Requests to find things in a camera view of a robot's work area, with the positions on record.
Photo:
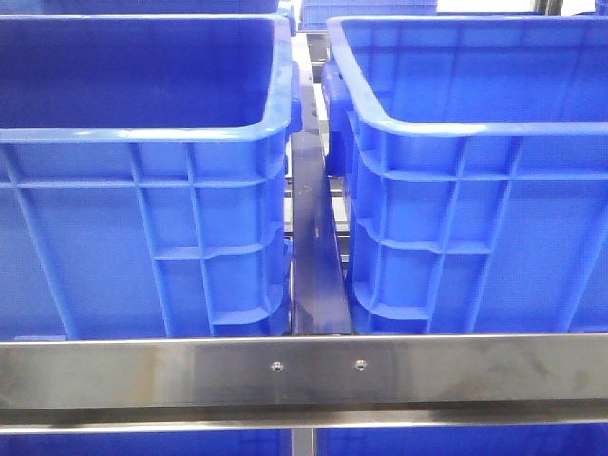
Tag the steel centre divider bar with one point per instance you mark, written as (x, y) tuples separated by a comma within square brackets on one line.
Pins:
[(320, 303)]

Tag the blue plastic crate left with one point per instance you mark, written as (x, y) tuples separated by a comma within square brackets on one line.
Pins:
[(143, 171)]

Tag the blue plastic crate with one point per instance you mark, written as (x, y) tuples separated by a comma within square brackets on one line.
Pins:
[(474, 150), (143, 171)]

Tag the blue plastic crate right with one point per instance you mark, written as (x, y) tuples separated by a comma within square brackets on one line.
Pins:
[(474, 150)]

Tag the blue crate rear right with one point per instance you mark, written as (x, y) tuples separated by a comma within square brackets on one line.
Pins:
[(314, 14)]

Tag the blue crate lower left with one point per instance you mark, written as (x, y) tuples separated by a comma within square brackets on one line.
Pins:
[(229, 442)]

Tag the blue crate rear left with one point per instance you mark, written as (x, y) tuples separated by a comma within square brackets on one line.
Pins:
[(121, 7)]

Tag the blue crate lower right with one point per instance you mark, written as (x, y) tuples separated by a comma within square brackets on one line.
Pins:
[(569, 439)]

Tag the stainless steel front rail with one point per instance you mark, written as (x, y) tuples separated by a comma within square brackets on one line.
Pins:
[(303, 382)]

